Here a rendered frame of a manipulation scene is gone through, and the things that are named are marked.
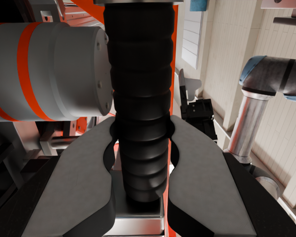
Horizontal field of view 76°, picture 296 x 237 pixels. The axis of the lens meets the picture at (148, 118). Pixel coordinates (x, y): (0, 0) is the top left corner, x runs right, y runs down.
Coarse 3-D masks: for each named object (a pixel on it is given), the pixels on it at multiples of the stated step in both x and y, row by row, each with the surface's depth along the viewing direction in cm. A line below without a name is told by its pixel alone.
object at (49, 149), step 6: (48, 132) 38; (54, 132) 39; (42, 138) 37; (48, 138) 37; (54, 138) 38; (60, 138) 38; (66, 138) 38; (72, 138) 38; (42, 144) 37; (48, 144) 37; (54, 144) 37; (60, 144) 37; (66, 144) 38; (48, 150) 37; (54, 150) 39
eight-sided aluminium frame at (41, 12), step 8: (32, 0) 43; (40, 0) 43; (48, 0) 43; (56, 0) 43; (32, 8) 44; (40, 8) 44; (48, 8) 44; (56, 8) 44; (64, 8) 47; (40, 16) 45; (48, 16) 48; (56, 16) 45; (64, 16) 48; (48, 128) 50; (56, 128) 51; (64, 128) 50; (72, 128) 52
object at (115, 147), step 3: (111, 114) 710; (117, 144) 398; (114, 147) 401; (117, 147) 401; (114, 150) 406; (168, 225) 267; (168, 228) 263; (168, 231) 259; (171, 231) 259; (174, 231) 259; (168, 234) 259; (171, 234) 256; (174, 234) 256
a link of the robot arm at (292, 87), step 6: (294, 60) 63; (288, 66) 62; (294, 66) 61; (288, 72) 61; (294, 72) 61; (288, 78) 62; (294, 78) 61; (282, 84) 63; (288, 84) 62; (294, 84) 61; (282, 90) 65; (288, 90) 64; (294, 90) 62; (288, 96) 65; (294, 96) 63
